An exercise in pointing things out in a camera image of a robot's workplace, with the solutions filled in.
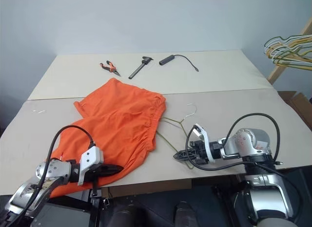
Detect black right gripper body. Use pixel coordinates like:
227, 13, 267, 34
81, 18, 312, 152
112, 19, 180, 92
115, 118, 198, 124
188, 140, 211, 166

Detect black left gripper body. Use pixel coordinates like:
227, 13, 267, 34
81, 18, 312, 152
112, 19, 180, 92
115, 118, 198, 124
84, 163, 109, 186

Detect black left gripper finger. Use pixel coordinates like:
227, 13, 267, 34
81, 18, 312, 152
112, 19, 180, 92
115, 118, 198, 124
104, 164, 124, 172
101, 170, 122, 179

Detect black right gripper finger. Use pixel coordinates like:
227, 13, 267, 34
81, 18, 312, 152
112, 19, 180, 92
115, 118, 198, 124
173, 150, 195, 157
173, 155, 195, 162

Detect olive wire clothes hanger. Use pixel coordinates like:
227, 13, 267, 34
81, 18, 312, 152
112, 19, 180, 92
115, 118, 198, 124
156, 103, 197, 169

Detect orange shorts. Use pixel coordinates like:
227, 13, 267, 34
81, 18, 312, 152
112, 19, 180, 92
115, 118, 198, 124
50, 77, 167, 198

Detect dark rounded shape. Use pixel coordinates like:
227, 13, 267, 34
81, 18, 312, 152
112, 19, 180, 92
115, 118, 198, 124
174, 201, 198, 227
108, 204, 138, 227

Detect black digital caliper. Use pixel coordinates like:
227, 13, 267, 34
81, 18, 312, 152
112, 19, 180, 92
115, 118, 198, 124
128, 56, 154, 80

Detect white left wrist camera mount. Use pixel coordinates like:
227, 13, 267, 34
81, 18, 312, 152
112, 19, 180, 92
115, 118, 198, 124
77, 146, 105, 186

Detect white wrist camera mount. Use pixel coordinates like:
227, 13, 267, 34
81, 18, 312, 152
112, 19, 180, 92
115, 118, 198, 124
186, 123, 216, 164
77, 146, 105, 186

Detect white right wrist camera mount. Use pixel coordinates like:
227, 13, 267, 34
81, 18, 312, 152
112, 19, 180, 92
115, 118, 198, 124
186, 123, 216, 164

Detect black metal table frame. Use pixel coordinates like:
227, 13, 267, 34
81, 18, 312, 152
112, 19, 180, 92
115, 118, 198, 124
48, 188, 115, 227

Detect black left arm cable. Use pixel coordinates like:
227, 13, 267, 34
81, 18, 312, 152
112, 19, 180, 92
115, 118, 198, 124
9, 125, 95, 225

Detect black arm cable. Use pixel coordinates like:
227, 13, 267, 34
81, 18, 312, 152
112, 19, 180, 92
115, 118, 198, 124
185, 112, 312, 206
9, 125, 95, 225

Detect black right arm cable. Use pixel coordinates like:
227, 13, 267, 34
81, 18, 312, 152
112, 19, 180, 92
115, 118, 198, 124
185, 112, 312, 206

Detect black usb hub with cable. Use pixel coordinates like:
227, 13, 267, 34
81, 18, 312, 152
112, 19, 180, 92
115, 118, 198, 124
159, 54, 200, 73

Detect orange handled pliers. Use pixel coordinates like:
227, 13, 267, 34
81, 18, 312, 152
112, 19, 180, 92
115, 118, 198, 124
99, 60, 121, 77

